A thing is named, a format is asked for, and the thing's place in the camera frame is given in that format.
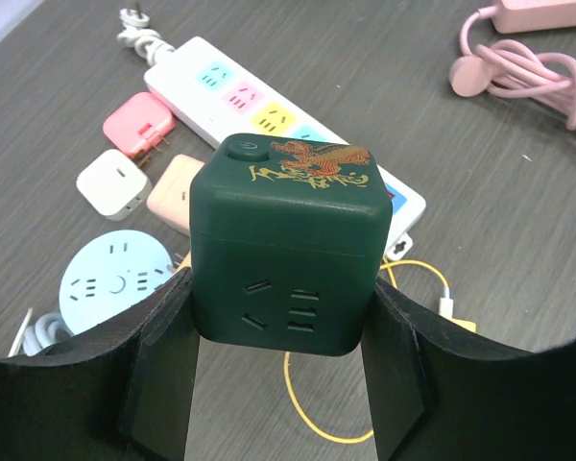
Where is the yellow charger block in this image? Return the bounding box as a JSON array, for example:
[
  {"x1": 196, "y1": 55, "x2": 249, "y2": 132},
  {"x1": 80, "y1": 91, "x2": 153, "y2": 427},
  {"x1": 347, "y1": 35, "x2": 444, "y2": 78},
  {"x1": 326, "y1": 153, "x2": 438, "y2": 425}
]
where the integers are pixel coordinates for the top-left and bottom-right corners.
[{"x1": 446, "y1": 317, "x2": 477, "y2": 333}]

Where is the white multicolour power strip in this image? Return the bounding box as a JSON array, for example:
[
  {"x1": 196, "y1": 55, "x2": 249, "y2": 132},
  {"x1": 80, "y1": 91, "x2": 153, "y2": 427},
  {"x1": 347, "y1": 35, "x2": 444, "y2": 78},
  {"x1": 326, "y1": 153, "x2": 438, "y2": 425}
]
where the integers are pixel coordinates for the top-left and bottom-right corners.
[{"x1": 117, "y1": 7, "x2": 426, "y2": 261}]

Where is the pink power strip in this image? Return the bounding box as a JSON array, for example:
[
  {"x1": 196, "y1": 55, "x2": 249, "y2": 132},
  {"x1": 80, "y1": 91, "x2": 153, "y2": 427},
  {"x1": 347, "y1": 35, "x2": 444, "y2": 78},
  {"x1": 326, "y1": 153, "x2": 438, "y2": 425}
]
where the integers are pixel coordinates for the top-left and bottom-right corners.
[{"x1": 492, "y1": 0, "x2": 576, "y2": 34}]

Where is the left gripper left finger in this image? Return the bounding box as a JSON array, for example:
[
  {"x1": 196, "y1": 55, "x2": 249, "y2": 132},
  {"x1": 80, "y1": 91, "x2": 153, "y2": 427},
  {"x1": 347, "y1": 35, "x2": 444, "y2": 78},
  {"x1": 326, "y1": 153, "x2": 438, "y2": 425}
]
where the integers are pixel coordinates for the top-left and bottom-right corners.
[{"x1": 0, "y1": 270, "x2": 200, "y2": 460}]

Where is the dark green cube socket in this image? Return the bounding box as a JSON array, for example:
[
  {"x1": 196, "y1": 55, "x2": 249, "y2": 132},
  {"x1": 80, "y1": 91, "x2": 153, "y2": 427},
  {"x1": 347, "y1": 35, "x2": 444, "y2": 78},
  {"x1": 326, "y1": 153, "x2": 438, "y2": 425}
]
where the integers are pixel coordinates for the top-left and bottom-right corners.
[{"x1": 189, "y1": 133, "x2": 393, "y2": 356}]

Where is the red pink flat charger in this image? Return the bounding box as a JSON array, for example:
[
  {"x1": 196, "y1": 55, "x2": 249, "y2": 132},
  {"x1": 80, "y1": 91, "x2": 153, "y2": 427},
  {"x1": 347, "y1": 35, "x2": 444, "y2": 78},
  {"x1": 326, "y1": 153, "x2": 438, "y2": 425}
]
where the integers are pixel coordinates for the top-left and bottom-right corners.
[{"x1": 102, "y1": 91, "x2": 176, "y2": 159}]

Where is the pink coiled cord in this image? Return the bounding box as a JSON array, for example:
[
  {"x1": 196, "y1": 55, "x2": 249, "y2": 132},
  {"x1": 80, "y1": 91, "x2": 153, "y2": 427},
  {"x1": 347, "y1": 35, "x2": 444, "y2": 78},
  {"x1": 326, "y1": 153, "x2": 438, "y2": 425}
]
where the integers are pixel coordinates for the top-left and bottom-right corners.
[{"x1": 448, "y1": 4, "x2": 576, "y2": 141}]

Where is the pink cube socket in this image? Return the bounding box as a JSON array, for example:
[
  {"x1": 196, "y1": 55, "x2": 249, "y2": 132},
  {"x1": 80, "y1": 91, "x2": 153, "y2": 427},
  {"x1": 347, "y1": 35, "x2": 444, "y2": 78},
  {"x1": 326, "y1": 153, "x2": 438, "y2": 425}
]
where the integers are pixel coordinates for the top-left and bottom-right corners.
[{"x1": 146, "y1": 155, "x2": 204, "y2": 236}]

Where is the yellow charging cable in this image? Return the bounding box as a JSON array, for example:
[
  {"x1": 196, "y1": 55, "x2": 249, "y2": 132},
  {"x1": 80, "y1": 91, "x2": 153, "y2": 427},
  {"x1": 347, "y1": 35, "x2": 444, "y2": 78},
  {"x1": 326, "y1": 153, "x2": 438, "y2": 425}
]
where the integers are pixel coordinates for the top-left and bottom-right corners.
[{"x1": 282, "y1": 258, "x2": 455, "y2": 446}]

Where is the white flat charger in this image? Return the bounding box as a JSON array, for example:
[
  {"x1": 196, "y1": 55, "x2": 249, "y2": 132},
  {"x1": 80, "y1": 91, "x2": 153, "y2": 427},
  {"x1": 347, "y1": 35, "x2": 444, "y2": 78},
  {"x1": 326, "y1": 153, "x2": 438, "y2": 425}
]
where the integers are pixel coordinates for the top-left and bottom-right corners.
[{"x1": 76, "y1": 149, "x2": 153, "y2": 221}]

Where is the orange cube socket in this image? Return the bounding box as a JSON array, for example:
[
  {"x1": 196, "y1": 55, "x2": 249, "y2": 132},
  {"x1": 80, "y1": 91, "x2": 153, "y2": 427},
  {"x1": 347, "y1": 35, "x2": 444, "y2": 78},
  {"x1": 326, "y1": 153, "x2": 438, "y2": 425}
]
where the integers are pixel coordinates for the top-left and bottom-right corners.
[{"x1": 174, "y1": 252, "x2": 191, "y2": 273}]

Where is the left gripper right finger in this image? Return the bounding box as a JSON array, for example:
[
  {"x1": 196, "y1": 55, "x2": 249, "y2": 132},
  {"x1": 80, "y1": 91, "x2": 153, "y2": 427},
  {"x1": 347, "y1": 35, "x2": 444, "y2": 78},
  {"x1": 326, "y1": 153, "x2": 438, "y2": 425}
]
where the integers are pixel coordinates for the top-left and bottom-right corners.
[{"x1": 362, "y1": 281, "x2": 576, "y2": 460}]

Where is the round light blue socket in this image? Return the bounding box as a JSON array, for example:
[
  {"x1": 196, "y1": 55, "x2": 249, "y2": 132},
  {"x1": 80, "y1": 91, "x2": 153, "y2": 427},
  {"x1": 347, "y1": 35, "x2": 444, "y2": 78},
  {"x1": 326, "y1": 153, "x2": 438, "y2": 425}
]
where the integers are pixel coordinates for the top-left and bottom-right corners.
[{"x1": 9, "y1": 230, "x2": 174, "y2": 356}]

